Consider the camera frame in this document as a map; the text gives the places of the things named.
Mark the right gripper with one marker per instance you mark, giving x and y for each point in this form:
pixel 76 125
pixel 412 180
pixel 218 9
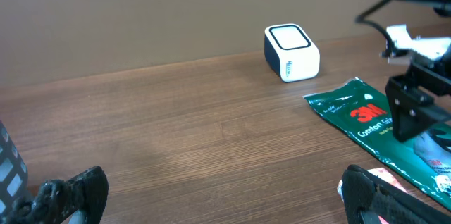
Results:
pixel 414 111

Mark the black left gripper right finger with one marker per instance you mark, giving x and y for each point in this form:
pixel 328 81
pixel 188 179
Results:
pixel 405 209

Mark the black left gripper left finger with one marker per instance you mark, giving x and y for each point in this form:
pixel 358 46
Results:
pixel 81 199

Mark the green 3M gloves packet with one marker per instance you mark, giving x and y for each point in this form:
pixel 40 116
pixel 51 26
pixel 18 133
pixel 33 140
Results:
pixel 363 114

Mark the white barcode scanner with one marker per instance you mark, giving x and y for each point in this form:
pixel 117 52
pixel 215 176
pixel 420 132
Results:
pixel 290 52

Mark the grey black plastic basket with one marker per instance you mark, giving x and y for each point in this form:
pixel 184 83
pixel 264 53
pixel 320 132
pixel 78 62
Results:
pixel 14 174

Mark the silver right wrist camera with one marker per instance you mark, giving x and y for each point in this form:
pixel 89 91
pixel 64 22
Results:
pixel 429 52

